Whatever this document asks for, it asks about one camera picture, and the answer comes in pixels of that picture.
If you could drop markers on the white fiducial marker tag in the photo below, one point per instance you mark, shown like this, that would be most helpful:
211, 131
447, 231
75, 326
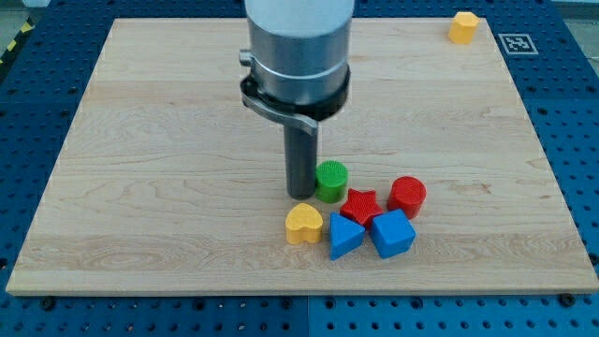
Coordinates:
517, 44

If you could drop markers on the red cylinder block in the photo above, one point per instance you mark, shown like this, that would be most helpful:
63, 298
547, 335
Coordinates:
408, 194

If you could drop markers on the yellow hexagon block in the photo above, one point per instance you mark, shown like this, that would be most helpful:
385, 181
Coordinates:
463, 27

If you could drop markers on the green cylinder block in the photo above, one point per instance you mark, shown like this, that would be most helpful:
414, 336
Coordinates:
331, 180

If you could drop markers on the red star block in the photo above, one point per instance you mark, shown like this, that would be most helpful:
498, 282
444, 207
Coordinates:
361, 207

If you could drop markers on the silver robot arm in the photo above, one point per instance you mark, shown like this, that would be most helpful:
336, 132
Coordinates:
298, 60

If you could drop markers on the wooden board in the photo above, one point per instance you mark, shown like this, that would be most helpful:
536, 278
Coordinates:
168, 186

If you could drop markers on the yellow heart block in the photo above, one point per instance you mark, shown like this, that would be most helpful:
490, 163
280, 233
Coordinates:
303, 223

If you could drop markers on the blue cube block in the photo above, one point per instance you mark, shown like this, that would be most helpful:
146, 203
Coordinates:
392, 233

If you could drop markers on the blue triangle block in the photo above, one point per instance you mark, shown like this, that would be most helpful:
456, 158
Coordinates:
345, 235

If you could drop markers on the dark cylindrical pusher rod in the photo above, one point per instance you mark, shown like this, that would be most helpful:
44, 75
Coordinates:
300, 162

